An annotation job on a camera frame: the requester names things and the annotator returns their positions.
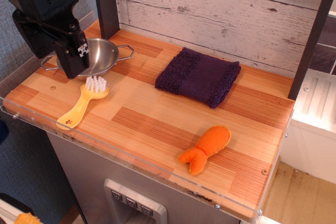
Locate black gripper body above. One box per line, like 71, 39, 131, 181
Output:
7, 0, 82, 38

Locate grey toy fridge dispenser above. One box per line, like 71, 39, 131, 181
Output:
104, 178, 168, 223

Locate dark grey post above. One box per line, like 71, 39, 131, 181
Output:
96, 0, 120, 39
288, 0, 333, 100

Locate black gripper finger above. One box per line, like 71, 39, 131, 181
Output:
12, 11, 66, 59
54, 30, 90, 79

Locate dark grey right post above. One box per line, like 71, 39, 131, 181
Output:
288, 0, 333, 100

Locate yellow brush white bristles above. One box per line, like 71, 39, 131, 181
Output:
56, 76, 109, 130

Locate stainless steel bowl with handles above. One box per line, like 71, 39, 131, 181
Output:
41, 38, 135, 80

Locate orange object bottom left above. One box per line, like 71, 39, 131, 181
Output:
14, 213, 41, 224

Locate purple towel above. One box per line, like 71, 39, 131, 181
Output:
155, 47, 241, 109

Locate white toy sink counter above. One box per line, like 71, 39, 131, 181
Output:
280, 69, 335, 183

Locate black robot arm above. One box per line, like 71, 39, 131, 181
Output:
9, 0, 90, 79

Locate orange plush fish toy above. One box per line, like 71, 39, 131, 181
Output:
178, 125, 232, 175

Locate dark grey left post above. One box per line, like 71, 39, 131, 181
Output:
96, 0, 120, 39

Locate clear acrylic table guard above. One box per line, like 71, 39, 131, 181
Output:
4, 93, 293, 223

